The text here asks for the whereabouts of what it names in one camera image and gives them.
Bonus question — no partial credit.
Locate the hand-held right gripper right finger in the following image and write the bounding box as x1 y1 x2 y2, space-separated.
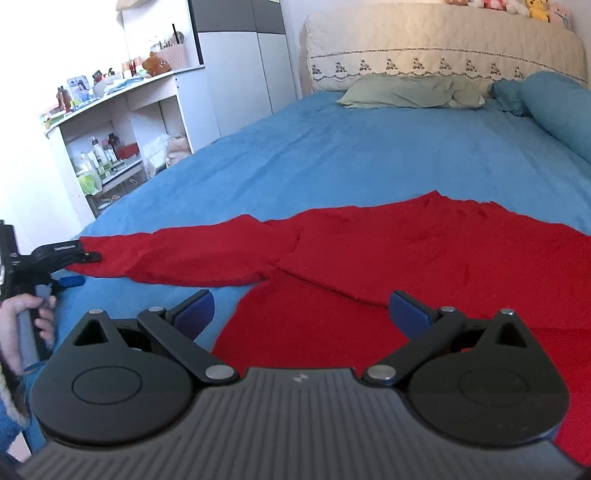
362 290 533 387

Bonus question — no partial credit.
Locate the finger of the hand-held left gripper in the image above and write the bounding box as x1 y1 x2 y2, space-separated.
48 274 87 289
31 241 103 277

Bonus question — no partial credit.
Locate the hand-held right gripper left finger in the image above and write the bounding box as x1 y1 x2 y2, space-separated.
71 289 239 385

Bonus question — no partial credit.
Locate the red garment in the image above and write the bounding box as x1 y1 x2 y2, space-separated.
65 189 591 468

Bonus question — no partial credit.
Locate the person's left forearm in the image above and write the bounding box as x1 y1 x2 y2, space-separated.
0 356 34 468

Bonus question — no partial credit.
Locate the person's left hand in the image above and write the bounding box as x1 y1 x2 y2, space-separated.
0 294 58 376

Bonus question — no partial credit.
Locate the green plastic bag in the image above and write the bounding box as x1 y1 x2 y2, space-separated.
76 168 103 195

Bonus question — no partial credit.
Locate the white bottle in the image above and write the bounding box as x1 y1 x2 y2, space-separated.
89 137 112 182

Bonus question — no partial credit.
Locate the white plastic bag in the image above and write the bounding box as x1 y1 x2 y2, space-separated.
140 133 170 178

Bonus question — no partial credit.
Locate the beige bag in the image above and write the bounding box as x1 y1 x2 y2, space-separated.
165 133 193 163

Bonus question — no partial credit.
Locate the blue picture box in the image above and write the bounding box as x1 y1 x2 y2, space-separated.
66 76 94 105

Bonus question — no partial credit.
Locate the white shelf desk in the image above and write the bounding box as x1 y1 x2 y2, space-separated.
43 65 223 219

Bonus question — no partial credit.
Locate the brown teddy bear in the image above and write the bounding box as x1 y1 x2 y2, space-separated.
141 51 173 78

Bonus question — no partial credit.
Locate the pale green pillow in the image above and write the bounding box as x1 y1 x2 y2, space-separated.
336 74 488 110

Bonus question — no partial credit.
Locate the pink striped container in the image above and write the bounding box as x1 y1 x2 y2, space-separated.
157 43 189 73

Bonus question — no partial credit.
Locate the white and grey wardrobe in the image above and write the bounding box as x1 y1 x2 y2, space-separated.
187 0 302 140

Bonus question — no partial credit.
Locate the rolled blue quilt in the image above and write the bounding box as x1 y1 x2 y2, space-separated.
489 70 591 166

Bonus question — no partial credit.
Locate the cream quilted headboard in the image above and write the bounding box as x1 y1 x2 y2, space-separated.
302 0 590 101

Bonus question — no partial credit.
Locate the white and pink plush toy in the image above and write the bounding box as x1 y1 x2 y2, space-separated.
468 0 527 14

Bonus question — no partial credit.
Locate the yellow plush toy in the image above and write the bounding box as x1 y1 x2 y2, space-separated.
525 0 551 22

